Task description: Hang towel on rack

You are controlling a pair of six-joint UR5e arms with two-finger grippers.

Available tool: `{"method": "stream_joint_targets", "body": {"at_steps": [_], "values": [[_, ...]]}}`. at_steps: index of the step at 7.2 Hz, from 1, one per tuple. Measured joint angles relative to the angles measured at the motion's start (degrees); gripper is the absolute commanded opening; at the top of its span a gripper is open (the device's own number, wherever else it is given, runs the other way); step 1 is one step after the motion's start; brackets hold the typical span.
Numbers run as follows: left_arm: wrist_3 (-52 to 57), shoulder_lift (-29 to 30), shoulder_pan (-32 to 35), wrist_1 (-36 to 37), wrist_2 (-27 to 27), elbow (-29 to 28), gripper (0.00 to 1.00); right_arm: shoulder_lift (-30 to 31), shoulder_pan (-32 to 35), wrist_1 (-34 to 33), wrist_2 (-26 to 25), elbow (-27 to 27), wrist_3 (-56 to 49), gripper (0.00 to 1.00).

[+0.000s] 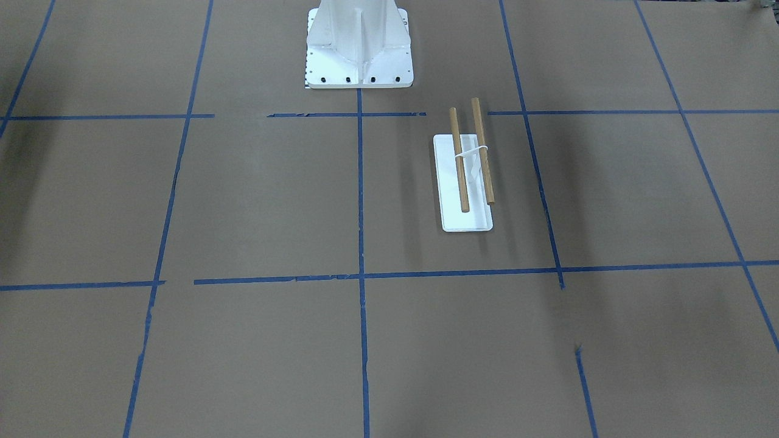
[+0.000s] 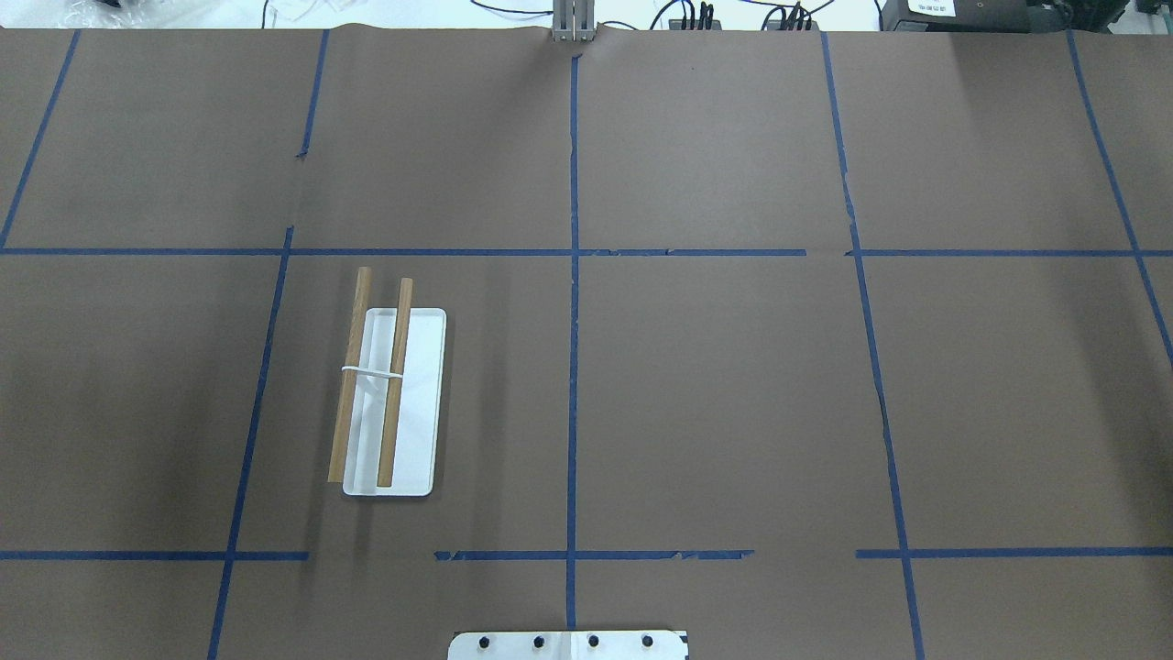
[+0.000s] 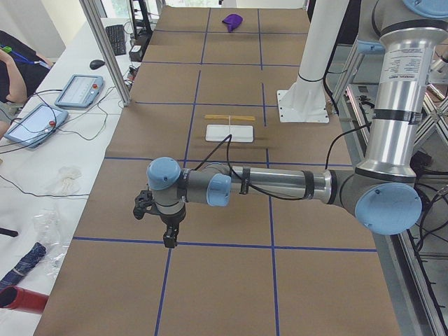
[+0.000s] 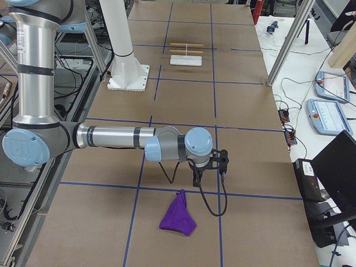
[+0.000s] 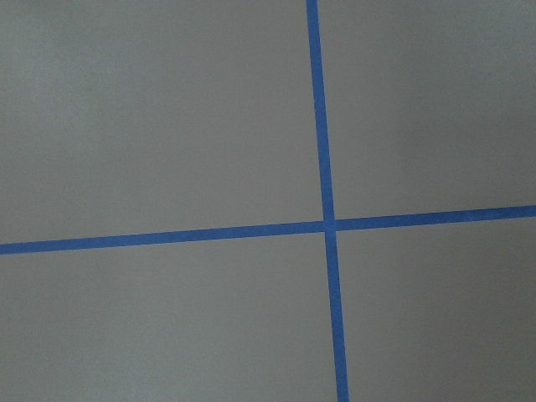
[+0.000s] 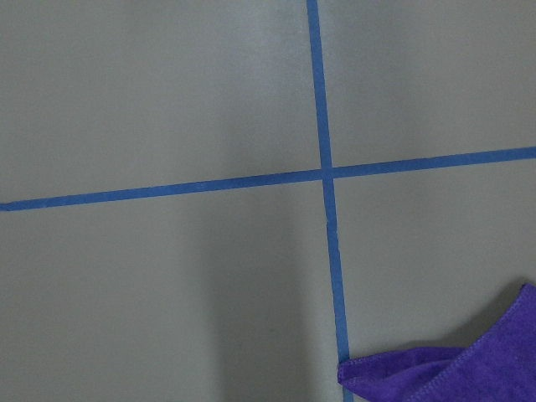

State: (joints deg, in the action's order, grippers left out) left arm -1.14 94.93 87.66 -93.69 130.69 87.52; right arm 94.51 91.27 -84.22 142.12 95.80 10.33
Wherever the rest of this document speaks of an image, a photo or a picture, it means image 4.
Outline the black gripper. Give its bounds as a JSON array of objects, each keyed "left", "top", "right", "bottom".
[{"left": 187, "top": 149, "right": 229, "bottom": 187}]

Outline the purple towel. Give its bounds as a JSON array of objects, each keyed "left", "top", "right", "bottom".
[{"left": 159, "top": 189, "right": 196, "bottom": 236}]

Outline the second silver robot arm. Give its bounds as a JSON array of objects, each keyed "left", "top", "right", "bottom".
[{"left": 1, "top": 19, "right": 17, "bottom": 46}]

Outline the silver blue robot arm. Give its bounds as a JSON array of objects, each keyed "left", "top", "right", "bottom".
[{"left": 2, "top": 1, "right": 229, "bottom": 187}]

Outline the lower orange connector box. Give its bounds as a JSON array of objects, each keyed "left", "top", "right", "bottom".
[{"left": 284, "top": 128, "right": 298, "bottom": 147}]

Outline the orange connector box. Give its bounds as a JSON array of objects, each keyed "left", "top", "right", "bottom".
[
  {"left": 278, "top": 109, "right": 290, "bottom": 124},
  {"left": 284, "top": 128, "right": 298, "bottom": 147}
]

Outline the upper orange connector box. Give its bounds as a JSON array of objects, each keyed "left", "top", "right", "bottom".
[{"left": 278, "top": 109, "right": 290, "bottom": 124}]

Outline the black computer box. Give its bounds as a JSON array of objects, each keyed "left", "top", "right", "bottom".
[{"left": 293, "top": 159, "right": 327, "bottom": 202}]

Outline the lower blue teach pendant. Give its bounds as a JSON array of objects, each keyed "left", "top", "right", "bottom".
[{"left": 306, "top": 99, "right": 353, "bottom": 136}]

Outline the blue teach pendant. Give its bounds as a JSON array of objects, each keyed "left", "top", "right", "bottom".
[
  {"left": 315, "top": 71, "right": 350, "bottom": 103},
  {"left": 306, "top": 99, "right": 353, "bottom": 136}
]

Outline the black monitor on stand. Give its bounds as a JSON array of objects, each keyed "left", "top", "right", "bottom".
[{"left": 304, "top": 130, "right": 355, "bottom": 248}]

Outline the upper blue teach pendant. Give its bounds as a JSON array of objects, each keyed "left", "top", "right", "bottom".
[{"left": 315, "top": 71, "right": 350, "bottom": 103}]

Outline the folded blue umbrella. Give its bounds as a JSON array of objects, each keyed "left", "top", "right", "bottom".
[{"left": 266, "top": 21, "right": 279, "bottom": 34}]

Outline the red cylinder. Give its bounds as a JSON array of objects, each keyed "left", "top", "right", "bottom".
[{"left": 253, "top": 0, "right": 264, "bottom": 25}]

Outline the wooden plank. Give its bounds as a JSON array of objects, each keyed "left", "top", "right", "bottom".
[{"left": 328, "top": 12, "right": 355, "bottom": 68}]

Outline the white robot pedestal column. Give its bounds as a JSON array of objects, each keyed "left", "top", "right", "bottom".
[{"left": 100, "top": 0, "right": 150, "bottom": 91}]

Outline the aluminium frame post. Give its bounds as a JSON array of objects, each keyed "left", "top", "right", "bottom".
[{"left": 266, "top": 0, "right": 315, "bottom": 87}]

